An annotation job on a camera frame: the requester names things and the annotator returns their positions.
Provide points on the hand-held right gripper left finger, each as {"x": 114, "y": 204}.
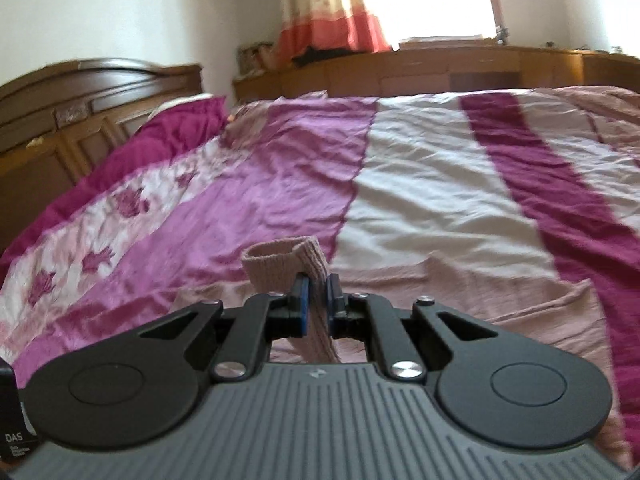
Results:
{"x": 300, "y": 305}

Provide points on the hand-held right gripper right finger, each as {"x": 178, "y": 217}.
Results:
{"x": 330, "y": 305}

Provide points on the pink knit cardigan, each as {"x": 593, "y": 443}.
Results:
{"x": 280, "y": 265}

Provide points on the pink and magenta striped quilt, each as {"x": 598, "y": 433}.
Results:
{"x": 425, "y": 185}

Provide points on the magenta pillow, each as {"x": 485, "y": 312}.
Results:
{"x": 175, "y": 130}

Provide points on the dark cloth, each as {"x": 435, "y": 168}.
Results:
{"x": 320, "y": 56}

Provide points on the row of books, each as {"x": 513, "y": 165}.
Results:
{"x": 255, "y": 57}

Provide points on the long wooden cabinet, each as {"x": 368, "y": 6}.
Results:
{"x": 425, "y": 67}

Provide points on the floral orange curtain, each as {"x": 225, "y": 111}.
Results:
{"x": 325, "y": 5}

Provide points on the dark wooden headboard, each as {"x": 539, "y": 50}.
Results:
{"x": 75, "y": 105}

